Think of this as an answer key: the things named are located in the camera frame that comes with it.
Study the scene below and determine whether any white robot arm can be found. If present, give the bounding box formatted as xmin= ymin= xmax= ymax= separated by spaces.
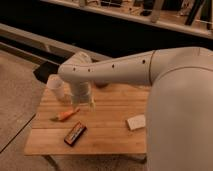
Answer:
xmin=58 ymin=47 xmax=213 ymax=171

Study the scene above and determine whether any orange carrot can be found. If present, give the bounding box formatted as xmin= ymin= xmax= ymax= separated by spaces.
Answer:
xmin=51 ymin=108 xmax=80 ymax=121

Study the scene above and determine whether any white ceramic cup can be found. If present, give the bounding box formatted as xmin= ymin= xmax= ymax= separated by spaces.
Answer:
xmin=46 ymin=75 xmax=65 ymax=101

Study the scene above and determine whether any black orange chocolate bar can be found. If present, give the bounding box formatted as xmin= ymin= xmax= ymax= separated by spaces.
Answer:
xmin=64 ymin=122 xmax=87 ymax=146

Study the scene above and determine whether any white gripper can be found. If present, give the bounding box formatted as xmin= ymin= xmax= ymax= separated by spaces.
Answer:
xmin=70 ymin=82 xmax=94 ymax=108

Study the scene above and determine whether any dark red bowl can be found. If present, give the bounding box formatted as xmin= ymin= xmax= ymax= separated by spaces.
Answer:
xmin=95 ymin=83 xmax=109 ymax=89

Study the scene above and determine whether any wooden table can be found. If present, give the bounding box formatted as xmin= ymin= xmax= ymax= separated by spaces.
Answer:
xmin=24 ymin=84 xmax=149 ymax=155

